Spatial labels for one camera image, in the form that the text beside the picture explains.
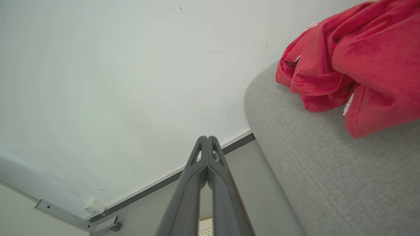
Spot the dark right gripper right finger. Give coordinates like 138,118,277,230
207,136,256,236

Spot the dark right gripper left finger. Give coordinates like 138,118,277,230
154,136,209,236

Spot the red and white garment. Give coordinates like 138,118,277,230
275,0,420,139

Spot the white perforated laundry basket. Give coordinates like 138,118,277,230
198,214,214,236

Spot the grey fabric sofa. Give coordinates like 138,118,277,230
244,61,420,236

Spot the white plastic wall box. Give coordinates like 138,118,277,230
82,197,108,214

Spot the grey metal frame leg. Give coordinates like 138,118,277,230
34,199,120,234

